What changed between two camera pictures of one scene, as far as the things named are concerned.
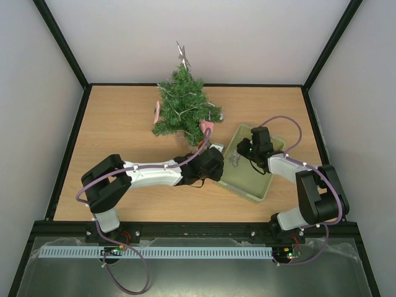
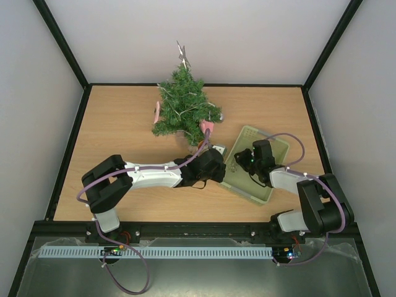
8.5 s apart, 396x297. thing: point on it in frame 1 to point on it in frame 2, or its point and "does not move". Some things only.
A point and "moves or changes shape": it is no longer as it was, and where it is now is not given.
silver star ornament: x=182 y=56 does not move
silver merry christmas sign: x=234 y=158 moves or changes shape
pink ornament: x=157 y=112 does not move
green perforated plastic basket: x=240 y=176 does not move
